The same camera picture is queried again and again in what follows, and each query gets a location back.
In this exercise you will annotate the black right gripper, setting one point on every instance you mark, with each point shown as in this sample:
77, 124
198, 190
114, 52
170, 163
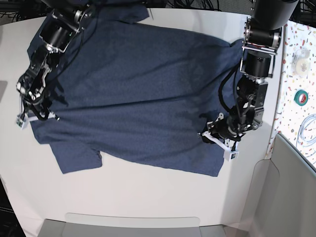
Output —
41, 111

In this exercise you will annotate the grey chair right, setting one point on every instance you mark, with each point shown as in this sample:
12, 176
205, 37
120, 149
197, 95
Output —
281, 200

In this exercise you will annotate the blue t-shirt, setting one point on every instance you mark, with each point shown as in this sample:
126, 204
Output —
137, 92

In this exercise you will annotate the green tape roll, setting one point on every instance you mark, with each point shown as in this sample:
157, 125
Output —
301, 97

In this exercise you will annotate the grey chair front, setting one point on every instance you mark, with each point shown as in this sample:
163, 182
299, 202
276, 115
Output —
83, 225

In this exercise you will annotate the clear tape dispenser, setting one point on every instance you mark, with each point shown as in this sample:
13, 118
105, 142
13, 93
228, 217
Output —
301, 62

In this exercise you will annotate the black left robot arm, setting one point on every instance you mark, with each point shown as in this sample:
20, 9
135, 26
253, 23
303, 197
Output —
262, 38

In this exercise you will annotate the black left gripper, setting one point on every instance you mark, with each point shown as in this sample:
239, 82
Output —
221, 129

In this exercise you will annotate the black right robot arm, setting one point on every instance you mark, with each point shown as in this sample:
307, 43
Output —
67, 21

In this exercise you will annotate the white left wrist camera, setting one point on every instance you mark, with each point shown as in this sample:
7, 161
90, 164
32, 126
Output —
225, 148

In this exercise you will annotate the grey chair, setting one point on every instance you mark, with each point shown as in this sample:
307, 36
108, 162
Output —
83, 225
281, 200

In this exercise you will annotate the speckled white side table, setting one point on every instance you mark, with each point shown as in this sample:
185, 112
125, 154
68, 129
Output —
297, 124

